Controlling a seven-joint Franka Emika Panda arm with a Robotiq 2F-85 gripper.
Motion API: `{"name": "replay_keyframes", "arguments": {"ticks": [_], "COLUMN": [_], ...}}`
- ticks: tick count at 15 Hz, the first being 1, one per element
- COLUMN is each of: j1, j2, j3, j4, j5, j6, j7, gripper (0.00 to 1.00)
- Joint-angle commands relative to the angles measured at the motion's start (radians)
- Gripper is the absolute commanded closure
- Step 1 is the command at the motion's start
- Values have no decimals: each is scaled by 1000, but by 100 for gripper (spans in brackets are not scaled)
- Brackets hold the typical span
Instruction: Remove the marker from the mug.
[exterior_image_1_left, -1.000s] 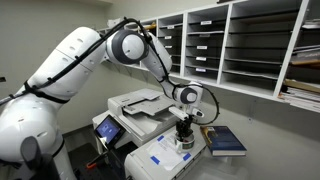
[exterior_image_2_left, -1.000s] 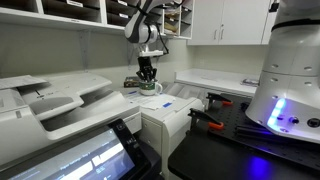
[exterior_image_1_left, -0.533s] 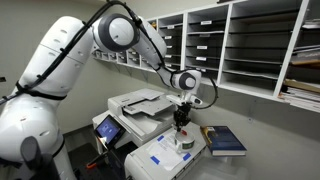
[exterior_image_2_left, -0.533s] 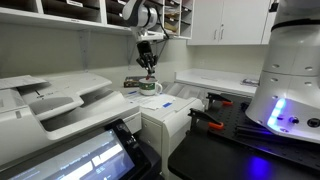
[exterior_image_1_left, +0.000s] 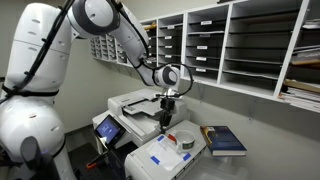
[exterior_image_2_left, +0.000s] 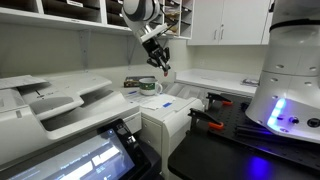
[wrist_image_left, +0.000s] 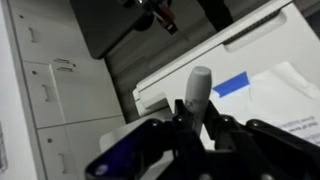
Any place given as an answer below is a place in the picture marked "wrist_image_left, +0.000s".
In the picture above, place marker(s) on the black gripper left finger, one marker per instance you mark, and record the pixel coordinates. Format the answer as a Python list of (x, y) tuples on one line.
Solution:
[(180, 146)]

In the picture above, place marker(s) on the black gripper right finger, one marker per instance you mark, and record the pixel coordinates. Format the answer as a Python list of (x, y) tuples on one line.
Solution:
[(253, 150)]

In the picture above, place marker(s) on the grey marker pen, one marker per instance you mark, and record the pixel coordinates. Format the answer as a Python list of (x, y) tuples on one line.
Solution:
[(198, 86)]

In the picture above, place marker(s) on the white paper sheet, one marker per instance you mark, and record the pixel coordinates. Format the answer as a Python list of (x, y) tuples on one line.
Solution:
[(276, 100)]

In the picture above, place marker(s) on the blue tape piece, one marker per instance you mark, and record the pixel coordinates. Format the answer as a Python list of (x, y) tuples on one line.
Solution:
[(231, 85)]

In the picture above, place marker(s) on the white office copier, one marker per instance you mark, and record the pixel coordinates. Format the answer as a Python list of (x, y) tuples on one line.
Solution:
[(83, 93)]

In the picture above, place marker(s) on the dark grey box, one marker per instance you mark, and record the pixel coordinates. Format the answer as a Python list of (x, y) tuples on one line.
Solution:
[(106, 26)]

